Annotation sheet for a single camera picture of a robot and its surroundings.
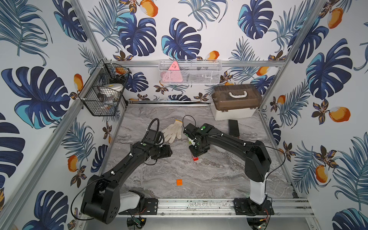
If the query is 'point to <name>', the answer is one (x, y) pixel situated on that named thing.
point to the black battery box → (234, 129)
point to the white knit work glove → (170, 132)
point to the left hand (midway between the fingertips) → (168, 151)
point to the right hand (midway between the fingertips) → (197, 153)
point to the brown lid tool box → (230, 101)
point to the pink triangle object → (173, 74)
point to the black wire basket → (102, 92)
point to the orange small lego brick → (179, 182)
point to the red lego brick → (195, 158)
